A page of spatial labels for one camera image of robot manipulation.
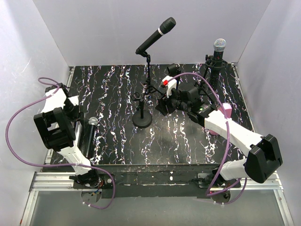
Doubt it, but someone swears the pink wedge block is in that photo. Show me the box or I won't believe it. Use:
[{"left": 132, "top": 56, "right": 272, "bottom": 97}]
[{"left": 209, "top": 103, "right": 232, "bottom": 136}]

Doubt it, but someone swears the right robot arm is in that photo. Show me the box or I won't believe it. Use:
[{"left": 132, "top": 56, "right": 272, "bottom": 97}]
[{"left": 156, "top": 88, "right": 283, "bottom": 187}]

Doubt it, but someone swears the silver mesh microphone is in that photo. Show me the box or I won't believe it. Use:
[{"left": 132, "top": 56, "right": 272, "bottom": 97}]
[
  {"left": 84, "top": 117, "right": 98, "bottom": 159},
  {"left": 75, "top": 121, "right": 83, "bottom": 149},
  {"left": 210, "top": 38, "right": 226, "bottom": 89}
]

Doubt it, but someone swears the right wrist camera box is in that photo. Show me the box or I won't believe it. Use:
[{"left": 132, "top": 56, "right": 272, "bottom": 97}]
[{"left": 161, "top": 75, "right": 177, "bottom": 98}]

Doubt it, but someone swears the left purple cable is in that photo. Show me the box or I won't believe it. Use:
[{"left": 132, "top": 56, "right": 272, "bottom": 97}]
[{"left": 5, "top": 77, "right": 116, "bottom": 210}]

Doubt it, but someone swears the aluminium frame rail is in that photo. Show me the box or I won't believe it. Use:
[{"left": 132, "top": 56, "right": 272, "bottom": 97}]
[{"left": 22, "top": 65, "right": 293, "bottom": 226}]

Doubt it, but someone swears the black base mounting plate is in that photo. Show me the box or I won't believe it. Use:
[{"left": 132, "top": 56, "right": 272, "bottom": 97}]
[{"left": 72, "top": 163, "right": 242, "bottom": 200}]

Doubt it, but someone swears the right shock mount stand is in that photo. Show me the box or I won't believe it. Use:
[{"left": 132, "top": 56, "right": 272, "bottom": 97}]
[{"left": 192, "top": 54, "right": 229, "bottom": 99}]

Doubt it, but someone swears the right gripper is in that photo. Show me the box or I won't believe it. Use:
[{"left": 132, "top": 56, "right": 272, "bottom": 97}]
[{"left": 155, "top": 86, "right": 190, "bottom": 116}]

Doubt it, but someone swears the tall black foam microphone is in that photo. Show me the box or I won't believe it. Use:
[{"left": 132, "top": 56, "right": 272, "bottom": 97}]
[{"left": 135, "top": 17, "right": 176, "bottom": 56}]

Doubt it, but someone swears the round base stand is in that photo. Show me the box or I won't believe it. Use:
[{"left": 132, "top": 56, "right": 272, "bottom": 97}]
[
  {"left": 131, "top": 92, "right": 152, "bottom": 129},
  {"left": 167, "top": 64, "right": 181, "bottom": 83}
]

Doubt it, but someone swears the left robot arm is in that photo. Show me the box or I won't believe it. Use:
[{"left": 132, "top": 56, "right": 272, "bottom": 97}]
[{"left": 33, "top": 83, "right": 101, "bottom": 188}]

